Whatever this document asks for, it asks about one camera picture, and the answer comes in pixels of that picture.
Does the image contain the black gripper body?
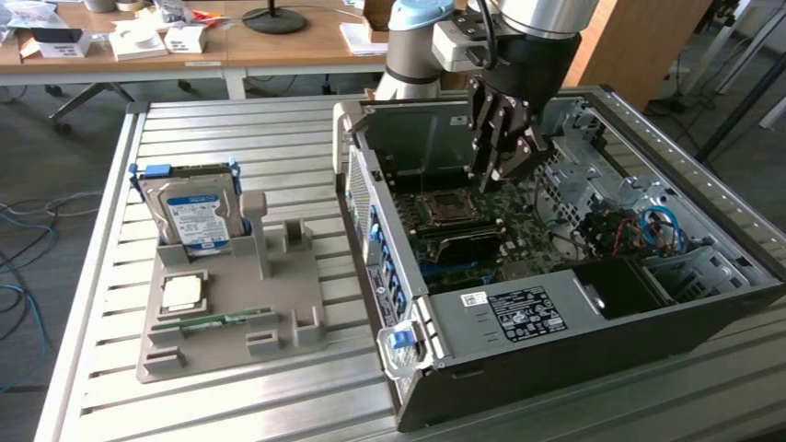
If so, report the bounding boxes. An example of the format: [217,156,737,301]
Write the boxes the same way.
[485,34,584,122]

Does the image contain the metal CPU socket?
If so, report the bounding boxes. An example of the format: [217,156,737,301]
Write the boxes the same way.
[417,192,478,222]

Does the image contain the wooden cabinet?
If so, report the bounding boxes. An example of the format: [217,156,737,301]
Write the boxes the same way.
[564,0,717,111]

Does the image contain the green motherboard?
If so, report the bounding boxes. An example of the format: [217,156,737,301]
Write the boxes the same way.
[390,168,592,296]

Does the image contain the white paper stack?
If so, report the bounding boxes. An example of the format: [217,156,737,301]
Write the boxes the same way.
[339,21,393,57]

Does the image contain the blue expansion slot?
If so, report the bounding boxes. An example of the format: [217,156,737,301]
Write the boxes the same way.
[423,262,480,277]

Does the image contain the blue card retention latch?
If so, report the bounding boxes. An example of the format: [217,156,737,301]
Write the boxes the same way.
[367,204,410,319]

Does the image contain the grey power supply unit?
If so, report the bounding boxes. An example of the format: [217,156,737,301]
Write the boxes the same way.
[426,269,609,360]

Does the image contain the black lamp base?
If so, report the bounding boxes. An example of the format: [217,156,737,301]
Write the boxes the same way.
[241,0,309,36]

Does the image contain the silver disk bay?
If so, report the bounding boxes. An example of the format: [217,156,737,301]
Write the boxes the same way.
[638,243,769,305]

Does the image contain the blue case latch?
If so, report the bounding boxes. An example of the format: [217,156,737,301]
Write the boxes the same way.
[390,321,421,351]

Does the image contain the open black PC case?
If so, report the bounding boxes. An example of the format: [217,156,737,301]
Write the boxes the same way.
[331,85,786,434]

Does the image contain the white labelled box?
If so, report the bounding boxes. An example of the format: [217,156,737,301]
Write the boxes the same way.
[163,25,209,55]

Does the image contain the silver hard disk blue label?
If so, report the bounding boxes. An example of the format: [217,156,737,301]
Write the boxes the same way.
[135,172,242,257]

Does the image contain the grey parts rack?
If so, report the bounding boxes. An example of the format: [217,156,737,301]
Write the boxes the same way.
[135,191,331,386]

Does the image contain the blue disk caddy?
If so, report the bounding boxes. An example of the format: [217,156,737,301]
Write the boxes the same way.
[129,158,247,240]

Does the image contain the open white box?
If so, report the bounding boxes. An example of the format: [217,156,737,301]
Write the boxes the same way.
[109,20,171,62]

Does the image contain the silver CPU chip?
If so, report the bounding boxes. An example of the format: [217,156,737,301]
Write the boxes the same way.
[161,275,206,314]

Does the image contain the green RAM stick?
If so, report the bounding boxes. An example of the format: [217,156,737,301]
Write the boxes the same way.
[151,310,271,332]

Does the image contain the black and white box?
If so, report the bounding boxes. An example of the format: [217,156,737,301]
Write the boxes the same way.
[28,27,94,60]

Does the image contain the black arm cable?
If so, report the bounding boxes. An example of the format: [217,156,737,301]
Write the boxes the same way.
[465,0,516,70]

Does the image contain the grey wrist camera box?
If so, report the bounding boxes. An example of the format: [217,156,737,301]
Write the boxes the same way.
[431,16,502,73]

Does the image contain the red orange power wires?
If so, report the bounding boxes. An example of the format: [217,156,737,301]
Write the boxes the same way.
[605,215,653,257]

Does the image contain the blue data wire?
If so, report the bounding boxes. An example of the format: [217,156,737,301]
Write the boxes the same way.
[638,206,689,257]

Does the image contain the grey floor cable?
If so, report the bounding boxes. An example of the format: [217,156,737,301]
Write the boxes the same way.
[0,191,103,217]

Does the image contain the blue floor cable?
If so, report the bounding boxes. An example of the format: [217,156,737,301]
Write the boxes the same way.
[0,202,63,392]

